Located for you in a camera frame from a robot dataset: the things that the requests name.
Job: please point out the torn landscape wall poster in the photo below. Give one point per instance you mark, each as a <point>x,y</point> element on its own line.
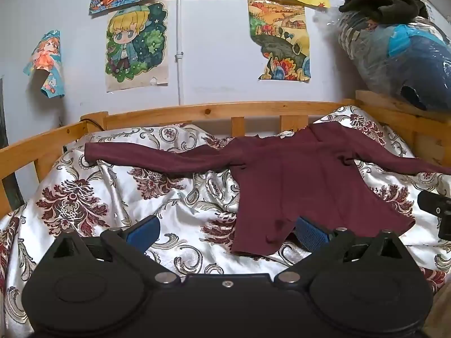
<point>278,38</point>

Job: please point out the curled cartoon girl wall poster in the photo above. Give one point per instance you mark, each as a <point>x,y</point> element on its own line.
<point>47,61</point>

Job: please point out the white floral satin blanket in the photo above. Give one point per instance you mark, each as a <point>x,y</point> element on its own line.
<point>116,197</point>

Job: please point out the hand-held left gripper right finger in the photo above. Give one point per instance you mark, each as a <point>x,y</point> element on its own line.
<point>312,236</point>

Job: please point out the maroon long-sleeve shirt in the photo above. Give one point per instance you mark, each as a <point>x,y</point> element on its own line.
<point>282,183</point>

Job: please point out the blond cartoon figure wall poster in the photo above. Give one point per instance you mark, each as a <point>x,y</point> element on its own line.
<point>135,47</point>

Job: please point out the wooden bed frame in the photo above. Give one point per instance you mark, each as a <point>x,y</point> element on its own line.
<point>158,111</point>

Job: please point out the plastic-wrapped blue bedding bundle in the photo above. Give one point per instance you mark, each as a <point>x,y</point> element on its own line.
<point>412,56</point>

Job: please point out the white wall pipe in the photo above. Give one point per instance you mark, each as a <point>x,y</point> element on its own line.
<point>180,49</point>

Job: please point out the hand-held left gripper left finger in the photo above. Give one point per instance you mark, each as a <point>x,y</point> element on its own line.
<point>145,233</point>

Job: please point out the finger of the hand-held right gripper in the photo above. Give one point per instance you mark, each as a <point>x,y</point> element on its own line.
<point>435,202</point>
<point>445,228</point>

